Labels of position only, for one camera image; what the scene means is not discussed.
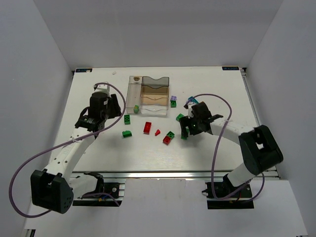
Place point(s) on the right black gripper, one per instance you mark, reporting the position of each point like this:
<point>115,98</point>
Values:
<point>185,123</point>

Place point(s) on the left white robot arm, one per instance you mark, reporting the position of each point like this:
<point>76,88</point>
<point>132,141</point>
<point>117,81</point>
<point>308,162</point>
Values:
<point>52,188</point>

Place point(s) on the green 2x2 sloped lego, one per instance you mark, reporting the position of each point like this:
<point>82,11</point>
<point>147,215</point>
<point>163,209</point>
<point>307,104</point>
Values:
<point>179,117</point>

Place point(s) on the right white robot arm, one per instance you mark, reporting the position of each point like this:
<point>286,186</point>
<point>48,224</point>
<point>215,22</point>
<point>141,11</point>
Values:
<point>258,146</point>

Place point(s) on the amber tinted container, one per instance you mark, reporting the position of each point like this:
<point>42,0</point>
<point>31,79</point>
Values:
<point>154,96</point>

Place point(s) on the green curved lego brick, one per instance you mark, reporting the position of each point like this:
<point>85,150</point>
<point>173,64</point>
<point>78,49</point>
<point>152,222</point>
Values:
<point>126,133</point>

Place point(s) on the green upside-down 2x2 lego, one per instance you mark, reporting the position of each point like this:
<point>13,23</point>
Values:
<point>173,104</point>

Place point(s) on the red 2x4 lego brick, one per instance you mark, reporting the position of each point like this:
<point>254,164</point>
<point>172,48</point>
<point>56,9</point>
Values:
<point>147,127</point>

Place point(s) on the teal 2x4 lego brick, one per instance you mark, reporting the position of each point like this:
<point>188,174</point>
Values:
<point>192,100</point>

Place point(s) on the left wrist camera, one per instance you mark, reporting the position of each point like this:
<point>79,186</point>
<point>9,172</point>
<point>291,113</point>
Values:
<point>103,87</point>

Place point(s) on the tall clear narrow container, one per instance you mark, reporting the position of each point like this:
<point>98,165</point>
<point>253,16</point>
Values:
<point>133,93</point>

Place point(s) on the grey smoked container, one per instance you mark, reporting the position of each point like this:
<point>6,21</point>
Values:
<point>155,83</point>

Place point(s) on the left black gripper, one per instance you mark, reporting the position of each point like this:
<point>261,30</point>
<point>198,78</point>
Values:
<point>114,106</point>

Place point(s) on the red 2x2 lego brick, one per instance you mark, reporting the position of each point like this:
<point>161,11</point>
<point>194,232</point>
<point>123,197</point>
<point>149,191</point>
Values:
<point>167,140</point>

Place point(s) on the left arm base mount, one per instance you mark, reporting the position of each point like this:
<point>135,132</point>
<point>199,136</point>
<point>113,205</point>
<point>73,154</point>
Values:
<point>103,190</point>

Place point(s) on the green 2x4 lego brick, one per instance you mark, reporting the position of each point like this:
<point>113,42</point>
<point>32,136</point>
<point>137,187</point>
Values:
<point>127,120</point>

